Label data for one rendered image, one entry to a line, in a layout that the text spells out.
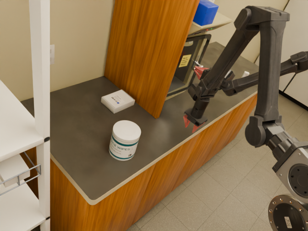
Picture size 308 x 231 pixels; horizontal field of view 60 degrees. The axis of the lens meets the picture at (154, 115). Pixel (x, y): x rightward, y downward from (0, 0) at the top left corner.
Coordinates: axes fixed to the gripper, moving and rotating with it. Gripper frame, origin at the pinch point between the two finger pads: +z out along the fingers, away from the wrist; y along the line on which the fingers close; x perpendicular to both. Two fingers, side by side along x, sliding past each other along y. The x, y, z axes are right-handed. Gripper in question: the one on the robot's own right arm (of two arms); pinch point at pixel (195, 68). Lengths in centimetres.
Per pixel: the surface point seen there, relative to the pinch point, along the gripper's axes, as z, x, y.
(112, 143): -8, 68, -18
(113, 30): 44, 28, 7
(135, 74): 20.9, 28.6, -8.6
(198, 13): 0.1, 19.4, 35.6
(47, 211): -17, 106, -24
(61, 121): 23, 75, -26
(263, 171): -64, -112, -120
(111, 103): 18, 46, -22
